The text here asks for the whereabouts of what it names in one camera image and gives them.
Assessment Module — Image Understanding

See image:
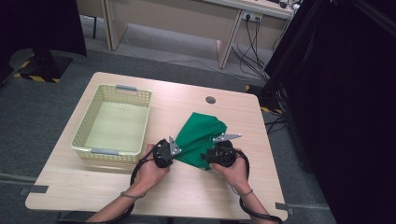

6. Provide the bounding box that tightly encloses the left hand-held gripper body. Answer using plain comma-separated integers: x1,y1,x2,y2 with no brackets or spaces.
152,135,183,169

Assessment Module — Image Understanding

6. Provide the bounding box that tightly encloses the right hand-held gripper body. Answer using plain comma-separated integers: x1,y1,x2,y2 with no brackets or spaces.
211,133,243,168

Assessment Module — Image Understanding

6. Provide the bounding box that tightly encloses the green dinosaur print t-shirt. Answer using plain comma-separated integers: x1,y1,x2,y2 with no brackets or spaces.
172,111,228,171

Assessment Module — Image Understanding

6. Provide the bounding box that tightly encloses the pale green plastic basket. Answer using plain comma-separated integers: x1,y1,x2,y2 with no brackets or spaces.
69,83,153,164

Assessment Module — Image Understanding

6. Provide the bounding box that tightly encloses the person's left hand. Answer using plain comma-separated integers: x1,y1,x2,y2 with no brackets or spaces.
134,143,171,195

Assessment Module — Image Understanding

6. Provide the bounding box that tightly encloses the person's right hand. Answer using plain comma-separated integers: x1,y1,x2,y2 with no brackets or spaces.
210,150,251,195

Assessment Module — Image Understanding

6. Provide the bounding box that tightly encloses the yellow black hazard tape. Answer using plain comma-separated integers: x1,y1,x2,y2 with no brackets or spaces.
246,84,284,116
13,72,61,84

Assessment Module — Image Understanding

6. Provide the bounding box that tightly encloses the grey floor tape piece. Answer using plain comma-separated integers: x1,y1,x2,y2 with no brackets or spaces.
275,202,295,216
18,185,50,196

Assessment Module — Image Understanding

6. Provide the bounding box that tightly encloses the beige wooden desk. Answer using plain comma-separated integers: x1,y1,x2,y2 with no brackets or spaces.
76,0,295,69

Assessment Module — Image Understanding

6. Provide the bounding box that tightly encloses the white power socket strip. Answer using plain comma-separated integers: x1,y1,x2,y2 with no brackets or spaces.
241,10,263,22

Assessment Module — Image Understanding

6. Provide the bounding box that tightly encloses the black stand base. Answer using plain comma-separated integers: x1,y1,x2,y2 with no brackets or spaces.
13,48,74,84

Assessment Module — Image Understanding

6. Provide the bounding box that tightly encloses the black curtain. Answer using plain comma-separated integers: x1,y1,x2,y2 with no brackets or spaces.
0,0,88,87

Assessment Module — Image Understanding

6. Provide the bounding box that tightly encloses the black floor cable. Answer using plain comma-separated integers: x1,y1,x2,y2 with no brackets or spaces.
264,114,289,135

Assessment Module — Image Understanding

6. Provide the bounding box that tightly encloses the right hand-held gripper black cable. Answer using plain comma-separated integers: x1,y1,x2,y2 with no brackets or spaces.
236,148,284,224

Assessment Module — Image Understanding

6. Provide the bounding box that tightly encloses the black curtained frame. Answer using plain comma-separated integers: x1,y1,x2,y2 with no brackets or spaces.
261,0,396,224

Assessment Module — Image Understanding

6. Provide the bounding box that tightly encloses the black power cable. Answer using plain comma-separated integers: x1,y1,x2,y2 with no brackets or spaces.
232,15,265,80
248,17,270,80

